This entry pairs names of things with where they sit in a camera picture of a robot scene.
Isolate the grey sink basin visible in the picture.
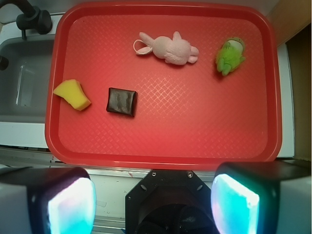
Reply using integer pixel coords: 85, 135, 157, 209
0, 35, 55, 123

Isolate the red plastic tray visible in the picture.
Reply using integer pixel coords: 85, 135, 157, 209
45, 1, 282, 171

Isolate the black box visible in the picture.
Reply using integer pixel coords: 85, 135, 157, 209
106, 87, 138, 117

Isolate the pink plush bunny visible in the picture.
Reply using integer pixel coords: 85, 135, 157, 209
133, 31, 199, 66

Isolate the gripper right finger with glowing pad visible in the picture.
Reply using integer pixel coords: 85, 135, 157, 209
211, 161, 312, 234

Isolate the black faucet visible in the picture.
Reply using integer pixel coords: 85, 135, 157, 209
0, 0, 53, 40

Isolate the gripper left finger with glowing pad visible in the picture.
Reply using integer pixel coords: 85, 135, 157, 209
0, 167, 96, 234

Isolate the green plush frog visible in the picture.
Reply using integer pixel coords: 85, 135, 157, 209
215, 37, 246, 77

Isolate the yellow sponge wedge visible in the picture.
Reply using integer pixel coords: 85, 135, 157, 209
53, 79, 91, 111

